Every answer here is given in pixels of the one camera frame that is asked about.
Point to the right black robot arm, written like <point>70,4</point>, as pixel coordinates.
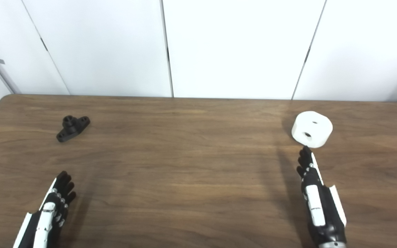
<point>332,245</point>

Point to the black flanged holder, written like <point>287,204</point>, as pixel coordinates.
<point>70,129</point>

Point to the round white piece with holes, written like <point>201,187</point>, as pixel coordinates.
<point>314,129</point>

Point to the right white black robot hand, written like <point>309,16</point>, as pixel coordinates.
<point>317,206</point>

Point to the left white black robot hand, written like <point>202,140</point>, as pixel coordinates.
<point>48,210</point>

